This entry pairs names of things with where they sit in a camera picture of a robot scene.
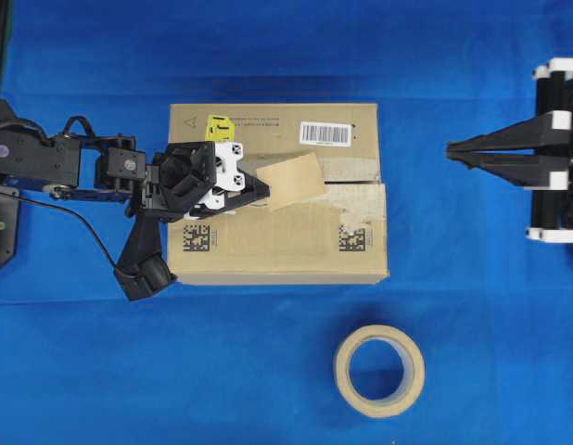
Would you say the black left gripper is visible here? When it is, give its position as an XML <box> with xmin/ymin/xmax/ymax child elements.
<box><xmin>140</xmin><ymin>141</ymin><xmax>270</xmax><ymax>221</ymax></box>

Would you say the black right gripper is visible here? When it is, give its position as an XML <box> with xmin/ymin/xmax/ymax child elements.
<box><xmin>446</xmin><ymin>57</ymin><xmax>573</xmax><ymax>244</ymax></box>

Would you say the brown tape strip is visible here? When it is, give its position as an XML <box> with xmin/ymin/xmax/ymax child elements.
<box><xmin>256</xmin><ymin>153</ymin><xmax>326</xmax><ymax>211</ymax></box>

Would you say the brown cardboard box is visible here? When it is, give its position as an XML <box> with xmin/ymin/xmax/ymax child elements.
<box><xmin>167</xmin><ymin>103</ymin><xmax>389</xmax><ymax>286</ymax></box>

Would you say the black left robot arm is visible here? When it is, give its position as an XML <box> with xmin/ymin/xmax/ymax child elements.
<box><xmin>0</xmin><ymin>99</ymin><xmax>270</xmax><ymax>223</ymax></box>

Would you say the beige masking tape roll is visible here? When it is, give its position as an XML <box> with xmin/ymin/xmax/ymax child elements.
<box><xmin>333</xmin><ymin>324</ymin><xmax>426</xmax><ymax>419</ymax></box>

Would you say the blue table cloth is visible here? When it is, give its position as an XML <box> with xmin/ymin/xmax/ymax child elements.
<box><xmin>0</xmin><ymin>1</ymin><xmax>573</xmax><ymax>444</ymax></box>

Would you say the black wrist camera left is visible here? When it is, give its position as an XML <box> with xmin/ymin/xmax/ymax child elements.
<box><xmin>114</xmin><ymin>213</ymin><xmax>177</xmax><ymax>301</ymax></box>

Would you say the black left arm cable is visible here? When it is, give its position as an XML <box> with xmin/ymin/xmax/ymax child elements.
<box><xmin>7</xmin><ymin>192</ymin><xmax>125</xmax><ymax>279</ymax></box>

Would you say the black mounting rail plate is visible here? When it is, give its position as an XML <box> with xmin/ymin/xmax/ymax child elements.
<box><xmin>0</xmin><ymin>1</ymin><xmax>19</xmax><ymax>270</ymax></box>

